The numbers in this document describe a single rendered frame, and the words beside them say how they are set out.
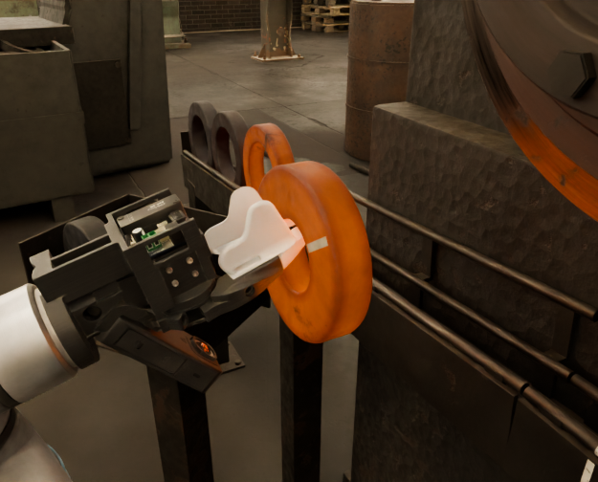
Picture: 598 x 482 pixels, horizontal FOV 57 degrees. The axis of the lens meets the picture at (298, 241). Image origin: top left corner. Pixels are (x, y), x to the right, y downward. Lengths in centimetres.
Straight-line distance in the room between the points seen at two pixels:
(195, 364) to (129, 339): 6
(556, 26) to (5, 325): 37
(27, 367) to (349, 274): 23
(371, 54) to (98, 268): 290
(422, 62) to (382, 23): 238
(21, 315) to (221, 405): 117
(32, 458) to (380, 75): 292
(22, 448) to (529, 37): 44
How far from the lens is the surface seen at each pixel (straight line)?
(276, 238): 43
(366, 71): 325
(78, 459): 150
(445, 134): 68
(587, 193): 44
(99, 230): 75
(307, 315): 46
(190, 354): 46
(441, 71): 77
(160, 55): 320
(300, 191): 43
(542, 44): 34
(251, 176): 108
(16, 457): 47
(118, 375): 170
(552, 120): 43
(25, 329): 41
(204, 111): 130
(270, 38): 719
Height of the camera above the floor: 104
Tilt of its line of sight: 26 degrees down
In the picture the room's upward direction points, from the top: straight up
